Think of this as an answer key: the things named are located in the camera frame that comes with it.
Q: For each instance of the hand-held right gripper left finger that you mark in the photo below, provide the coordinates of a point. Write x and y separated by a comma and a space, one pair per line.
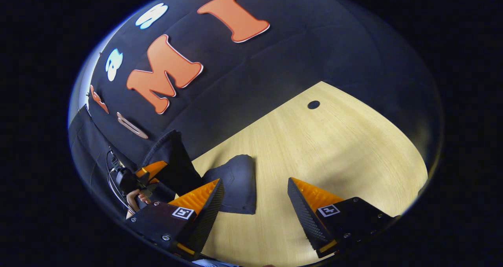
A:
206, 220

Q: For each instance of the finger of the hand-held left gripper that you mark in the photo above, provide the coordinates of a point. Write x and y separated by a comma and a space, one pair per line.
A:
153, 181
151, 168

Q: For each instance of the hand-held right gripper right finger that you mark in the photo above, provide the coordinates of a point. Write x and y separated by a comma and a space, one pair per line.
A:
304, 220

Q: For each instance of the dark grey jeans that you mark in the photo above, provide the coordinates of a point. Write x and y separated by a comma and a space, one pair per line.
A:
235, 184

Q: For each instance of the black backdrop cloth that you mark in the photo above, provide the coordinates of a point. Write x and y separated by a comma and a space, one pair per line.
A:
275, 62

